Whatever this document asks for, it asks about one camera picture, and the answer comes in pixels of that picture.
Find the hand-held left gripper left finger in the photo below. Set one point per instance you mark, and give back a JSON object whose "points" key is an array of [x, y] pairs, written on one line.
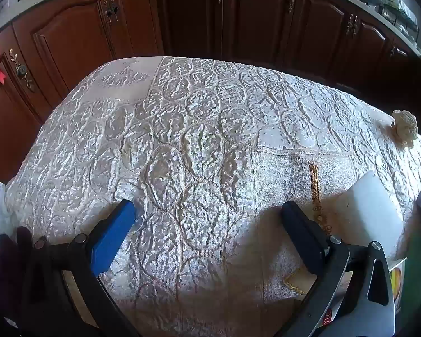
{"points": [[112, 238]]}

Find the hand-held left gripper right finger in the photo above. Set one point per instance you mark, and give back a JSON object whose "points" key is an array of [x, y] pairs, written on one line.
{"points": [[301, 231]]}

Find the cream paper ball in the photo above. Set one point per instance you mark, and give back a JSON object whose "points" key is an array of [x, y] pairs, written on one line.
{"points": [[405, 128]]}

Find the white foam block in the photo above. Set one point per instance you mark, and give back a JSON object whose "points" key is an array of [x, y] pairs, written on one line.
{"points": [[368, 210]]}

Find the colourful printed package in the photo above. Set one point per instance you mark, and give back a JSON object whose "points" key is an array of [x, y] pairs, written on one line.
{"points": [[397, 277]]}

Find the teal flat packet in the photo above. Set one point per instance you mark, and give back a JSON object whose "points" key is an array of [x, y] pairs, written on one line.
{"points": [[419, 266]]}

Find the cream embossed tablecloth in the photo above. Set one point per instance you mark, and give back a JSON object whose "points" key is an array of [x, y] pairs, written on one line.
{"points": [[203, 140]]}

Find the brown wooden kitchen cabinets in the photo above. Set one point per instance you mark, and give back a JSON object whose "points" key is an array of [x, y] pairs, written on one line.
{"points": [[196, 21]]}

